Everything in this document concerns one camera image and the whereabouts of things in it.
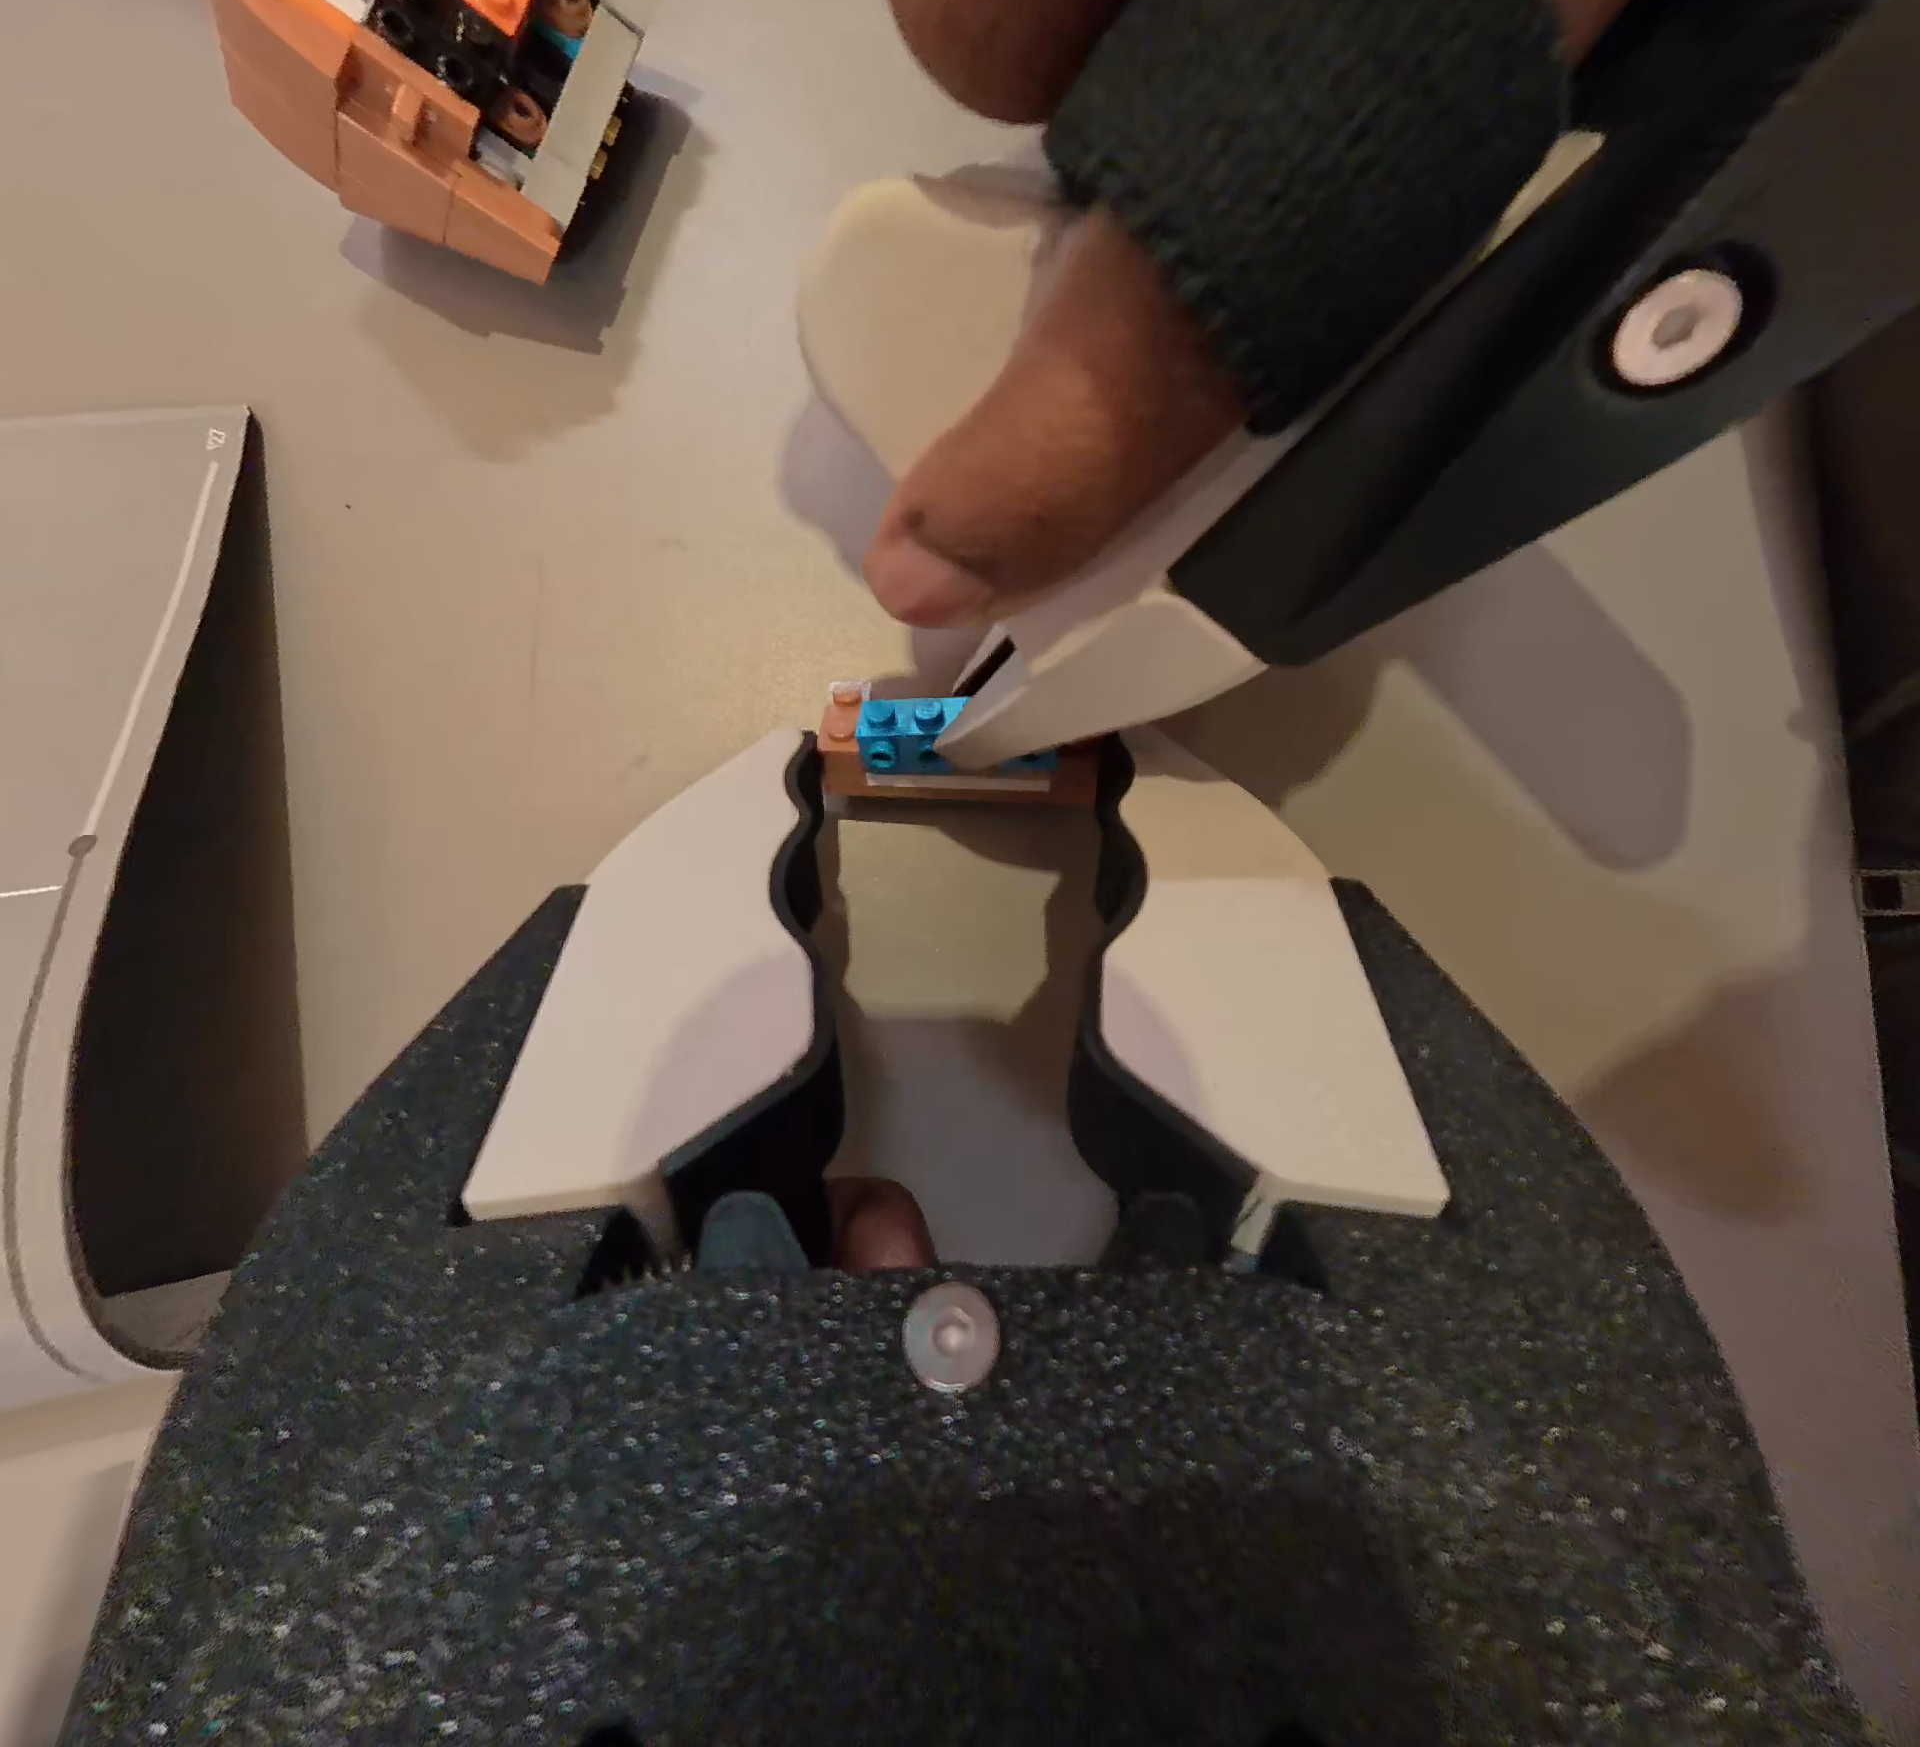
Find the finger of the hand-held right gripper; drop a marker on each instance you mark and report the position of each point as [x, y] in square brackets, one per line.
[1111, 682]

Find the grey instruction booklet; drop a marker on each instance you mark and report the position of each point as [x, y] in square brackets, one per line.
[89, 652]

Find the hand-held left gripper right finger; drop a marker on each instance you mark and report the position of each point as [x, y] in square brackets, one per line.
[1258, 1028]

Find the long orange studded plate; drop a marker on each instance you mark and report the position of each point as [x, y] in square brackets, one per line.
[960, 797]

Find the tan two-stud brick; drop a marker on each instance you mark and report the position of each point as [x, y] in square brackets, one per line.
[841, 727]

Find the grey desk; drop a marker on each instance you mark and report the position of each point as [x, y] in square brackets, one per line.
[524, 503]

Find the long blue brick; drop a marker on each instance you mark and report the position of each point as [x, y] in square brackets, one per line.
[898, 727]

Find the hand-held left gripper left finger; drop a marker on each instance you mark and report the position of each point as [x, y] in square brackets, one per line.
[644, 1014]

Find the brown toy brick model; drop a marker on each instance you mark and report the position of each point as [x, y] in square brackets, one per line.
[301, 82]

